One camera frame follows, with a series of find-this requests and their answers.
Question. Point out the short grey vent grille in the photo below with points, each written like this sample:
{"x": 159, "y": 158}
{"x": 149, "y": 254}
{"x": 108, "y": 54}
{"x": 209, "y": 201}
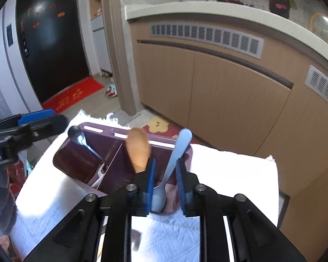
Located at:
{"x": 322, "y": 86}

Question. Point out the red doormat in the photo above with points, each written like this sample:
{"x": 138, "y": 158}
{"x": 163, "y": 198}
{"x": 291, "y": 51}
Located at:
{"x": 71, "y": 95}

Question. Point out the floral floor mat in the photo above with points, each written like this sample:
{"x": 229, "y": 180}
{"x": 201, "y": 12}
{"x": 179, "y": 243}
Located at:
{"x": 158, "y": 125}

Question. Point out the grey metal spoon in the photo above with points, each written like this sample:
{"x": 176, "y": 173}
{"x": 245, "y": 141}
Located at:
{"x": 180, "y": 147}

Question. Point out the black door lock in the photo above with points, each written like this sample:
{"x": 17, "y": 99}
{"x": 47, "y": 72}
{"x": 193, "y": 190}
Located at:
{"x": 25, "y": 45}

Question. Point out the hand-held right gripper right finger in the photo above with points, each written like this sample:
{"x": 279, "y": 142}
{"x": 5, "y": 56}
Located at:
{"x": 180, "y": 185}

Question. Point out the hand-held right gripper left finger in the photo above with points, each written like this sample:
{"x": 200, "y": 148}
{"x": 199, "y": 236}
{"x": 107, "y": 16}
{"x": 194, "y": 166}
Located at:
{"x": 151, "y": 180}

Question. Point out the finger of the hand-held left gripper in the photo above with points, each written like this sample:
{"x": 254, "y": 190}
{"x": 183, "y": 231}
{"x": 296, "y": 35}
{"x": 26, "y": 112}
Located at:
{"x": 49, "y": 127}
{"x": 36, "y": 116}

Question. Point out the wooden kitchen counter cabinet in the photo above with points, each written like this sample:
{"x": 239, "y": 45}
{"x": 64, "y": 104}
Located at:
{"x": 235, "y": 92}

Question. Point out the white shoes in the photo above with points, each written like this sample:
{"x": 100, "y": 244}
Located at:
{"x": 106, "y": 73}

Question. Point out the black entrance door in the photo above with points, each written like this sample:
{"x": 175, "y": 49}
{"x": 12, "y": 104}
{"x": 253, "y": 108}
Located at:
{"x": 52, "y": 60}

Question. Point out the white textured towel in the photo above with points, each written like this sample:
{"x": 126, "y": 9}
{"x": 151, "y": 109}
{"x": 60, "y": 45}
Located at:
{"x": 235, "y": 174}

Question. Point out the pair of patterned slippers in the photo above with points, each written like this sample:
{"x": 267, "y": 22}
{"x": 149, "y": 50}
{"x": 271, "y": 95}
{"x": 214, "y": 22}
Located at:
{"x": 110, "y": 90}

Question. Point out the purple plastic utensil holder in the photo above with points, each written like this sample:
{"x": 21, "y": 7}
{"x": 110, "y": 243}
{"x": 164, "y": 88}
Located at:
{"x": 79, "y": 158}

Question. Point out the long grey vent grille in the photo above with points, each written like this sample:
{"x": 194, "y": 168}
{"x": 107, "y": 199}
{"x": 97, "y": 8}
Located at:
{"x": 207, "y": 39}

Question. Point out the white shoe cabinet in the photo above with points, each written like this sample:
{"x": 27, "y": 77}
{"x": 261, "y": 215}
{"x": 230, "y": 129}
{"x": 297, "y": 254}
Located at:
{"x": 98, "y": 41}

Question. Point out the wooden spoon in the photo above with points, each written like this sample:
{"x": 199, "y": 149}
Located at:
{"x": 136, "y": 147}

